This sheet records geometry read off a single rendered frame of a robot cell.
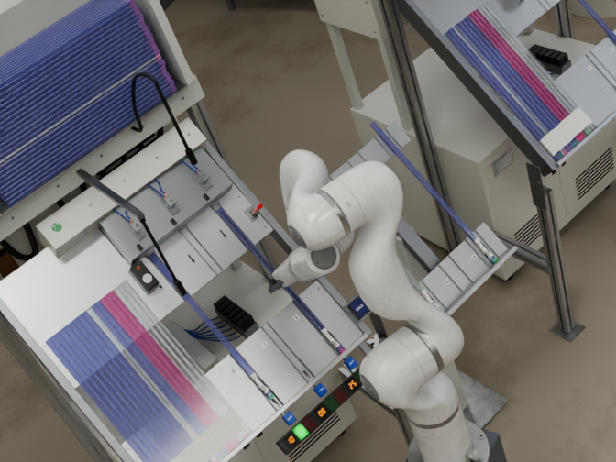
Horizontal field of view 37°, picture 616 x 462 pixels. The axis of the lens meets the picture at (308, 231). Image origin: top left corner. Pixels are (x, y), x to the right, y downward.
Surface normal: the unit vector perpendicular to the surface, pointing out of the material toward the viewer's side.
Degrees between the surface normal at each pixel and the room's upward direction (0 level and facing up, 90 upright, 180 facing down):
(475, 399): 0
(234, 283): 0
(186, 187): 42
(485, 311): 0
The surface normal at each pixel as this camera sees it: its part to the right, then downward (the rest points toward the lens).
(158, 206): 0.19, -0.29
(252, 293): -0.29, -0.72
